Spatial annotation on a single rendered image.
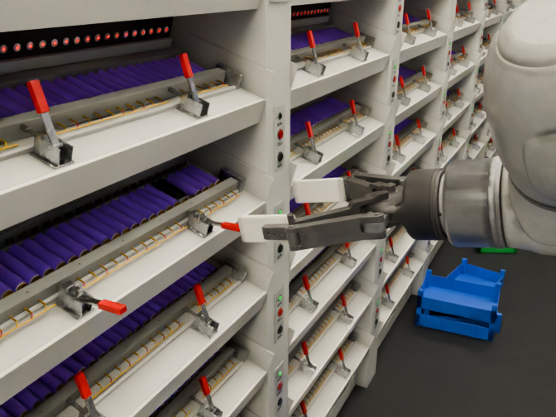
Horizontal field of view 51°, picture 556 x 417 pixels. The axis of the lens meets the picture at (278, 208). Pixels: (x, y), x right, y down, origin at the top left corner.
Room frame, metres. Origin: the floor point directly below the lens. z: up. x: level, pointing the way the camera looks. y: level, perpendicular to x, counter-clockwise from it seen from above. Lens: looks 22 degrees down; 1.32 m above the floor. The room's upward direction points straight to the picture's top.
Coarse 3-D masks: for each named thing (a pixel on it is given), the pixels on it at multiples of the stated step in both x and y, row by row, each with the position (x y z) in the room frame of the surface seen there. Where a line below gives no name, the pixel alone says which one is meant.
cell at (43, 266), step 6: (12, 246) 0.68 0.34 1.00; (18, 246) 0.68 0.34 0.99; (12, 252) 0.67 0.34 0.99; (18, 252) 0.67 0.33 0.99; (24, 252) 0.67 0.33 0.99; (18, 258) 0.66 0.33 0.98; (24, 258) 0.66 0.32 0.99; (30, 258) 0.66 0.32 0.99; (36, 258) 0.66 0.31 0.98; (30, 264) 0.65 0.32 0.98; (36, 264) 0.65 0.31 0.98; (42, 264) 0.65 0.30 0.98; (36, 270) 0.65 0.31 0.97; (42, 270) 0.65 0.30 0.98; (48, 270) 0.65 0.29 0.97; (42, 276) 0.65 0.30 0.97
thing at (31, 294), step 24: (216, 192) 0.94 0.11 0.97; (168, 216) 0.83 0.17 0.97; (120, 240) 0.74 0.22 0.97; (144, 240) 0.77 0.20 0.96; (72, 264) 0.66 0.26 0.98; (96, 264) 0.69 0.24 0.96; (24, 288) 0.60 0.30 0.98; (48, 288) 0.61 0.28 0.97; (0, 312) 0.55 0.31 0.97; (0, 336) 0.54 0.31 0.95
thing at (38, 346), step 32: (192, 160) 1.07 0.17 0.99; (224, 160) 1.04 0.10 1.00; (256, 192) 1.01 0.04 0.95; (160, 256) 0.76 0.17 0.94; (192, 256) 0.80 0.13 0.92; (96, 288) 0.66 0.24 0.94; (128, 288) 0.68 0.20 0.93; (160, 288) 0.74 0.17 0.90; (32, 320) 0.58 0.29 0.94; (64, 320) 0.59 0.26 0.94; (96, 320) 0.62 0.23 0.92; (0, 352) 0.52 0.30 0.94; (32, 352) 0.53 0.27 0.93; (64, 352) 0.58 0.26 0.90; (0, 384) 0.49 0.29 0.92
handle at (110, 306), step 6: (78, 294) 0.61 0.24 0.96; (84, 300) 0.60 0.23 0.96; (90, 300) 0.60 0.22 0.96; (96, 300) 0.60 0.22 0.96; (102, 300) 0.60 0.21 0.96; (108, 300) 0.60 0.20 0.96; (102, 306) 0.59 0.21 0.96; (108, 306) 0.58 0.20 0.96; (114, 306) 0.58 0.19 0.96; (120, 306) 0.58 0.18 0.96; (126, 306) 0.59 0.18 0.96; (114, 312) 0.58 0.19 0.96; (120, 312) 0.58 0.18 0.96
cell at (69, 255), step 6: (42, 234) 0.71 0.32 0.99; (36, 240) 0.71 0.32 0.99; (42, 240) 0.70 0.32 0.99; (48, 240) 0.70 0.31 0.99; (42, 246) 0.70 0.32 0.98; (48, 246) 0.70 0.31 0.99; (54, 246) 0.70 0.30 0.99; (60, 246) 0.70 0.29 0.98; (54, 252) 0.69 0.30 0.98; (60, 252) 0.69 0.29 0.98; (66, 252) 0.69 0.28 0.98; (72, 252) 0.69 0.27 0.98; (60, 258) 0.69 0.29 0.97; (66, 258) 0.68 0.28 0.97
